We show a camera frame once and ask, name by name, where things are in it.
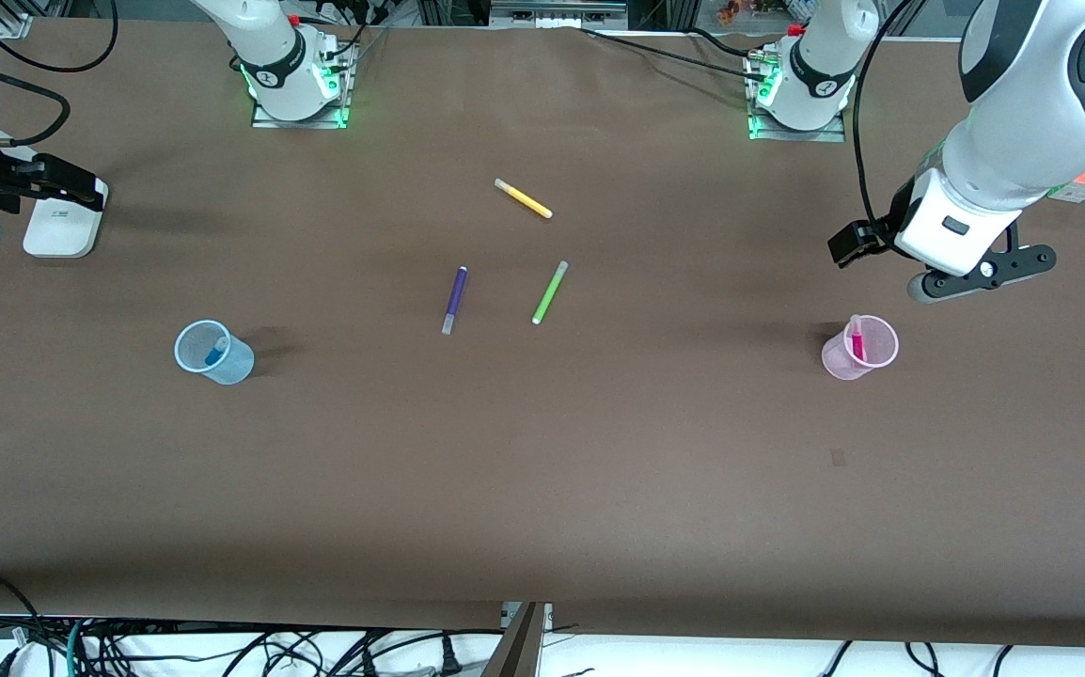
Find silver frame rail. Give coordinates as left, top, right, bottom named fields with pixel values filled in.
left=491, top=0, right=629, bottom=29

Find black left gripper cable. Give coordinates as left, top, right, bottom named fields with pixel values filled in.
left=850, top=0, right=926, bottom=247

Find translucent pink cup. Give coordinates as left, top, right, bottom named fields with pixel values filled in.
left=821, top=314, right=900, bottom=381

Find translucent blue cup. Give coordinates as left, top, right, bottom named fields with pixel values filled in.
left=174, top=320, right=256, bottom=386

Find colourful puzzle cube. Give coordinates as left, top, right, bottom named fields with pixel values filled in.
left=1045, top=162, right=1085, bottom=206

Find long black right arm cable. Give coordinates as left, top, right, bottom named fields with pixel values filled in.
left=0, top=0, right=120, bottom=74

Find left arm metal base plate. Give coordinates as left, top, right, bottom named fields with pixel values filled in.
left=746, top=49, right=848, bottom=144

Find brown table cover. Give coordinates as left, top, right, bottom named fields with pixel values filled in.
left=0, top=19, right=1085, bottom=650

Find short black right gripper cable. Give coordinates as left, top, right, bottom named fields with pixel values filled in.
left=0, top=59, right=72, bottom=149

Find purple marker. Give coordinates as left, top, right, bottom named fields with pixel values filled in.
left=441, top=266, right=469, bottom=336

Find aluminium profile bar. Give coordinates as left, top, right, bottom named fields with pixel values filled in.
left=481, top=602, right=554, bottom=677

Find green marker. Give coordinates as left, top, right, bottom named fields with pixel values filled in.
left=531, top=260, right=570, bottom=326

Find yellow marker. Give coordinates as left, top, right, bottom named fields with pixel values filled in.
left=494, top=178, right=554, bottom=220

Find black cable on table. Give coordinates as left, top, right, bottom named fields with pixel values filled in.
left=580, top=26, right=774, bottom=76

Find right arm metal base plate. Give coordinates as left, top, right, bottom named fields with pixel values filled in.
left=251, top=36, right=357, bottom=131

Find white stand base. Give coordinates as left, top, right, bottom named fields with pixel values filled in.
left=23, top=179, right=110, bottom=260

